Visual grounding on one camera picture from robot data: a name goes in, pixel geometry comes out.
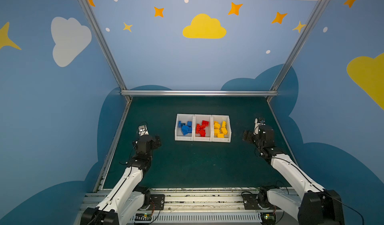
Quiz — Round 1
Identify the blue lego brick top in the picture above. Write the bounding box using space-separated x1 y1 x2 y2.
181 126 189 136

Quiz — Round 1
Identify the red lego brick low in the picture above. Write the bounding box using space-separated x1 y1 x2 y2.
199 130 206 137

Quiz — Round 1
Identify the long red lego brick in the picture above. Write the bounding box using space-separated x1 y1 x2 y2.
196 124 201 134

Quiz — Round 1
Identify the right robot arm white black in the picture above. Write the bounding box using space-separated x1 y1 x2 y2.
243 124 345 225

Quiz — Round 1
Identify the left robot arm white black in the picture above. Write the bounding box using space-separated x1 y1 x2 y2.
80 135 161 225

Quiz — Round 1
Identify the right white plastic bin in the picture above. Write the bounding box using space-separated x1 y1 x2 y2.
212 115 232 143

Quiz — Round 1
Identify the white plastic bin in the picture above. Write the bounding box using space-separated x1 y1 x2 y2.
175 114 194 141
192 114 214 142
212 115 232 143

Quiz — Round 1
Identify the left white plastic bin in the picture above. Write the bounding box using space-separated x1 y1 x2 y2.
175 114 194 141

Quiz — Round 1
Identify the middle white plastic bin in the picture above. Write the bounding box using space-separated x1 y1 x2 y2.
192 114 214 142

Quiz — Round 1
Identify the left circuit board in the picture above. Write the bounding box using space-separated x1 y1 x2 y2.
134 213 153 223

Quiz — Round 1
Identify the circuit board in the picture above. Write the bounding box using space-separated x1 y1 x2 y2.
261 213 276 225
134 213 153 223

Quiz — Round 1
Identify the right circuit board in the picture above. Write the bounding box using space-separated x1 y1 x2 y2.
261 213 276 225

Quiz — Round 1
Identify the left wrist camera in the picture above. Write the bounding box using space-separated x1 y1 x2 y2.
138 125 149 137

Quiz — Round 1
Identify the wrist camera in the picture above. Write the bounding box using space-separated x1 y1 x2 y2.
138 125 149 137
254 118 265 135

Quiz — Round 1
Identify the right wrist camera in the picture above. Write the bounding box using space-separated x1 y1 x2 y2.
254 118 265 135

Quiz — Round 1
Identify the aluminium frame back bar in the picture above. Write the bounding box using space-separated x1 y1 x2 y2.
121 90 278 97

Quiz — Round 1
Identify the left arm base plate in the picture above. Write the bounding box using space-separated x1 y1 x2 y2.
140 194 165 211

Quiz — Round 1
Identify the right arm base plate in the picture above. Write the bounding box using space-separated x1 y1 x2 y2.
241 192 281 210

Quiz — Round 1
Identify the aluminium mounting rail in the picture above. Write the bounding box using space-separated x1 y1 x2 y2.
73 188 334 225

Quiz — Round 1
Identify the aluminium frame left post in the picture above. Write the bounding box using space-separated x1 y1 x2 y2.
78 0 127 92

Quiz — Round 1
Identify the aluminium frame post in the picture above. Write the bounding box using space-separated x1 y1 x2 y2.
78 0 127 92
267 0 330 103

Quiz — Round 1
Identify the aluminium frame right post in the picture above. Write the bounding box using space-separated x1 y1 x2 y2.
267 0 330 103

